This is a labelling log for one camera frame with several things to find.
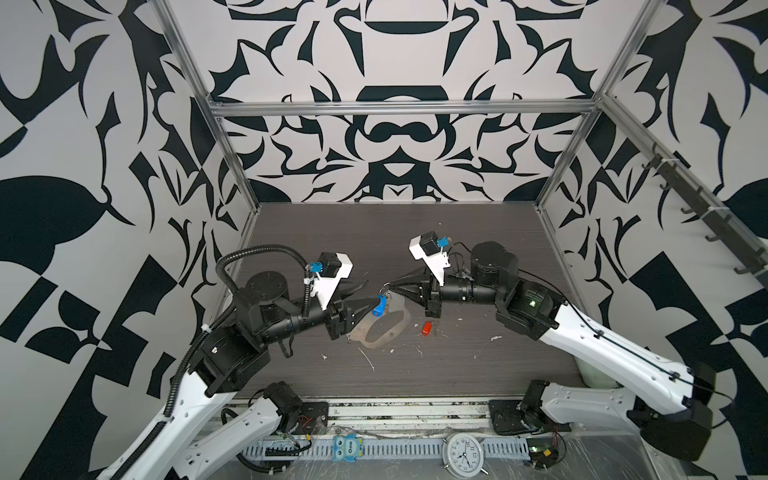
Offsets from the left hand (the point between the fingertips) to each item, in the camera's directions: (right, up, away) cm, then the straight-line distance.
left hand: (373, 285), depth 55 cm
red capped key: (+15, -19, +34) cm, 41 cm away
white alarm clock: (+19, -40, +12) cm, 46 cm away
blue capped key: (+1, -5, +3) cm, 6 cm away
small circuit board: (+39, -41, +16) cm, 59 cm away
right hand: (+4, 0, +2) cm, 4 cm away
